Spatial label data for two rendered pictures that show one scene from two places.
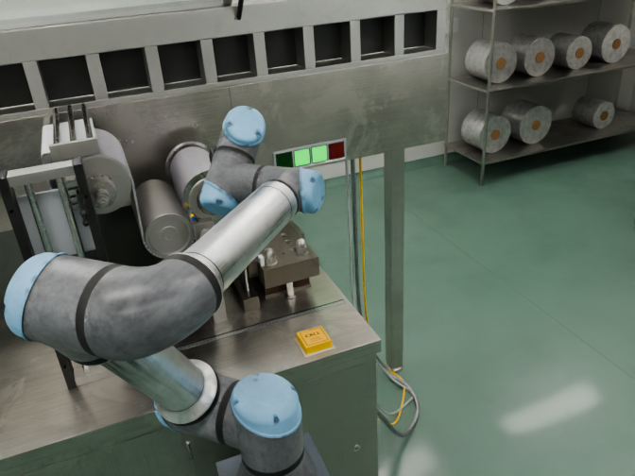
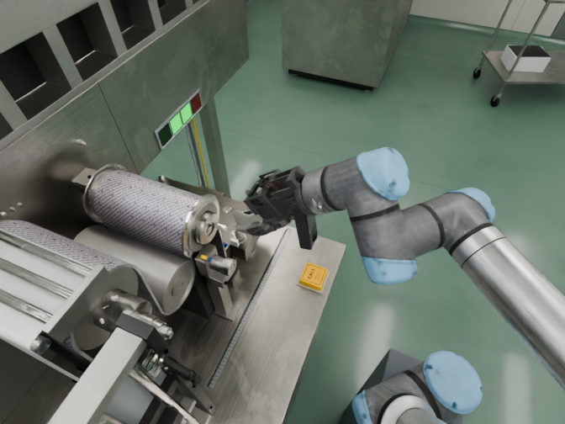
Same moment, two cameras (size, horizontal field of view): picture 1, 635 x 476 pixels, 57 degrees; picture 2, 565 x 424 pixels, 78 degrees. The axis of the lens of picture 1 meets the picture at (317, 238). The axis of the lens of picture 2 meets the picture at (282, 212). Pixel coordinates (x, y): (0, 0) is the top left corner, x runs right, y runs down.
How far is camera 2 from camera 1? 1.02 m
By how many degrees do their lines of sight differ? 42
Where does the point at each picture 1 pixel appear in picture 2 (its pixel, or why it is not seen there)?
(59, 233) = (132, 407)
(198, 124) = (83, 140)
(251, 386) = (443, 380)
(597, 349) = (317, 153)
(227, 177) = (410, 244)
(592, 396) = not seen: hidden behind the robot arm
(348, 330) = (319, 251)
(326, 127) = (184, 86)
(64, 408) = not seen: outside the picture
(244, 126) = (401, 176)
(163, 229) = (175, 286)
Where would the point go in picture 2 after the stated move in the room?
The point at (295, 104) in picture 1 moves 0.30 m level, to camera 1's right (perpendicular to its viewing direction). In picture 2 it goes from (158, 73) to (237, 37)
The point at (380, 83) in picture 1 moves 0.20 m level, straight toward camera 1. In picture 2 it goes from (209, 23) to (246, 46)
